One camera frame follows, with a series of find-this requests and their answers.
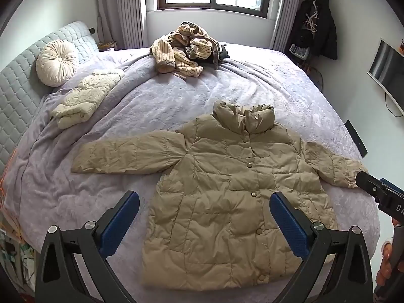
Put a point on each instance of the wall-mounted television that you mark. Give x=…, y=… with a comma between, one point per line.
x=386, y=69

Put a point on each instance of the printed bag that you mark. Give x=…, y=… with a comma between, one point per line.
x=299, y=51

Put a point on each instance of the black hanging coat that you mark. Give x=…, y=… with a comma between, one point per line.
x=325, y=28

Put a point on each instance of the person's right hand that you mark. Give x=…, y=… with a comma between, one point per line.
x=384, y=265

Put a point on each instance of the beige striped garment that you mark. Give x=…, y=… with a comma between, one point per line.
x=164, y=52

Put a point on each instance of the grey curtain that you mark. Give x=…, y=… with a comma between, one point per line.
x=285, y=9
x=123, y=9

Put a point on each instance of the grey quilted headboard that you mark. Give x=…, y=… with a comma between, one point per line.
x=19, y=79

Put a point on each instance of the black garment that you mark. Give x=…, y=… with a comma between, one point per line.
x=224, y=53

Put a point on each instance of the bedside clutter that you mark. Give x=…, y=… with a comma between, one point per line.
x=106, y=44

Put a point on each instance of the bed with lavender blanket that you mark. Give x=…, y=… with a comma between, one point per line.
x=142, y=116

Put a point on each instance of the khaki puffer jacket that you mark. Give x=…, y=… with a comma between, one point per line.
x=221, y=180

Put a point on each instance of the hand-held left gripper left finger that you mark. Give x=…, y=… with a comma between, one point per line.
x=121, y=217

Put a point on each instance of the grey scarf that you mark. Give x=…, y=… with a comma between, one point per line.
x=214, y=52

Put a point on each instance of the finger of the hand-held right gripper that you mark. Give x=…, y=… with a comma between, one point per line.
x=393, y=185
x=372, y=187

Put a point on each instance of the black bar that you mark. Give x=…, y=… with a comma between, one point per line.
x=356, y=137

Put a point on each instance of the white clothes hanger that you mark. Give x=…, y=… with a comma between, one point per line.
x=311, y=22

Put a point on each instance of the cream quilted jacket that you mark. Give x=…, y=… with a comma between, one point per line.
x=85, y=97

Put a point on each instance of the round cream pillow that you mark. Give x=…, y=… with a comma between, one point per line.
x=56, y=63

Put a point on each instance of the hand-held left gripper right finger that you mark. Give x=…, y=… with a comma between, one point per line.
x=288, y=219

